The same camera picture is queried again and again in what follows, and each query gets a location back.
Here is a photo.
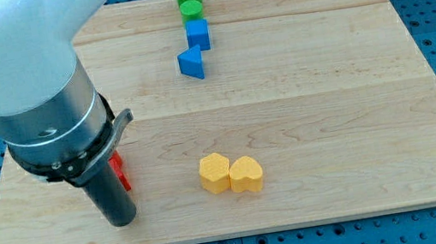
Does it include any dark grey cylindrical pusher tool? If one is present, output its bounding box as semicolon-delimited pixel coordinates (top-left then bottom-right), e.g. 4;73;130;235
82;164;137;227

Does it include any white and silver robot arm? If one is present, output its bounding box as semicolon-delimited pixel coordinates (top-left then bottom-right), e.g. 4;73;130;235
0;0;137;227

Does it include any yellow hexagon block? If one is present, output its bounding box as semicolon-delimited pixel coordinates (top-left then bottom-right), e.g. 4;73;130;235
199;152;231;194

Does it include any yellow heart block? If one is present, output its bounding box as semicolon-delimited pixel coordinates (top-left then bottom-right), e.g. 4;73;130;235
229;156;264;193

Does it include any red block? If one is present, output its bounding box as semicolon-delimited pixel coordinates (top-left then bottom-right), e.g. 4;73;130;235
108;151;132;192

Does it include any blue triangle block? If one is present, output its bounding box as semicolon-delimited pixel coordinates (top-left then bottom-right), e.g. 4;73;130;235
177;45;206;80

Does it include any blue cube block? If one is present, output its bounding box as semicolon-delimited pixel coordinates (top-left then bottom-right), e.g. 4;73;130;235
185;19;211;51

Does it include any green cylinder block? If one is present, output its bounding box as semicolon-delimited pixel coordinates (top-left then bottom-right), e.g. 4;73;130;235
179;0;204;24

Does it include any light wooden board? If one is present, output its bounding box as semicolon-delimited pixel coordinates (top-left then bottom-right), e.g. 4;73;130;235
0;0;436;244

